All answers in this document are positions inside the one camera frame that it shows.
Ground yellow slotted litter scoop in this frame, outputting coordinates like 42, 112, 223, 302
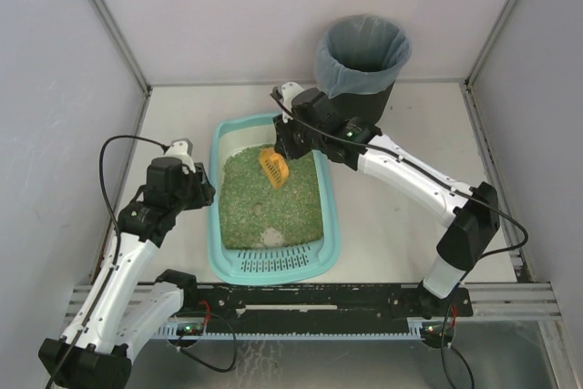
259, 148, 290, 189

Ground teal plastic litter box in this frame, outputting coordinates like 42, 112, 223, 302
208, 113, 341, 286

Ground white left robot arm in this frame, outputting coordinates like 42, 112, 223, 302
38, 156, 215, 388

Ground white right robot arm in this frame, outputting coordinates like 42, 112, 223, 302
270, 83, 501, 318

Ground green cat litter pellets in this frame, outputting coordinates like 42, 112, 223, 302
219, 145, 323, 250

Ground black trash bin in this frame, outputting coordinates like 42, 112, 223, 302
331, 83, 394, 125

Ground blue trash bag liner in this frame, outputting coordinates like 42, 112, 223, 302
313, 15, 412, 97

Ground black right camera cable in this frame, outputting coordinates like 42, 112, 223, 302
271, 87, 530, 258

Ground black camera cable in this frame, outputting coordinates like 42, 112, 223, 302
45, 134, 169, 389
271, 87, 530, 258

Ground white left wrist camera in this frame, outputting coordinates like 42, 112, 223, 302
164, 138, 196, 173

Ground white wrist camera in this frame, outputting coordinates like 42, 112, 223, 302
271, 82, 304, 111
164, 138, 196, 173

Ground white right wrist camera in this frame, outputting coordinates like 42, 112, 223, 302
271, 82, 304, 111

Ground black left camera cable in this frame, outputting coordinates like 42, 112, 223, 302
45, 134, 169, 389

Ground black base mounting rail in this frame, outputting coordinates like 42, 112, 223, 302
178, 283, 474, 324

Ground white slotted cable duct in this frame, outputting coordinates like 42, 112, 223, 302
153, 311, 443, 340

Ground aluminium frame extrusion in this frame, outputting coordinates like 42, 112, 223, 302
466, 283, 561, 321

